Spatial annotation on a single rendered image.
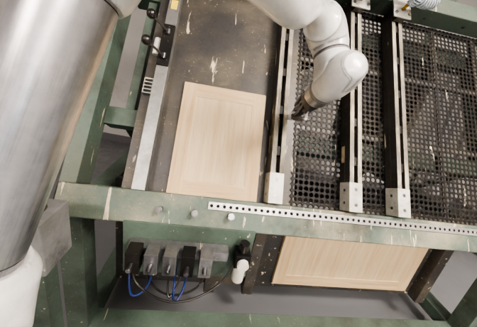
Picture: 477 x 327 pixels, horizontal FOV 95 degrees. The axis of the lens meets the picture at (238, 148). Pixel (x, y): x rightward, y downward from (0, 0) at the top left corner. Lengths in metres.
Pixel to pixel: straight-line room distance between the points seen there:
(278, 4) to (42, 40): 0.28
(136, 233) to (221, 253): 0.33
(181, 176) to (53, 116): 0.65
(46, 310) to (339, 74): 1.13
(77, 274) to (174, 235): 0.46
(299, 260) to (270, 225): 0.55
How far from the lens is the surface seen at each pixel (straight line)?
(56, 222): 0.85
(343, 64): 0.64
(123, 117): 1.09
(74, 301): 1.35
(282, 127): 0.98
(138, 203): 0.93
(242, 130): 0.98
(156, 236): 0.95
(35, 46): 0.34
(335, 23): 0.71
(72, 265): 1.20
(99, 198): 0.97
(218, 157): 0.94
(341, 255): 1.54
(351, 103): 1.17
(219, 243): 0.95
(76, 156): 1.02
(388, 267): 1.79
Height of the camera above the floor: 1.38
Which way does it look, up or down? 18 degrees down
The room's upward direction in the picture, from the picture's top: 10 degrees clockwise
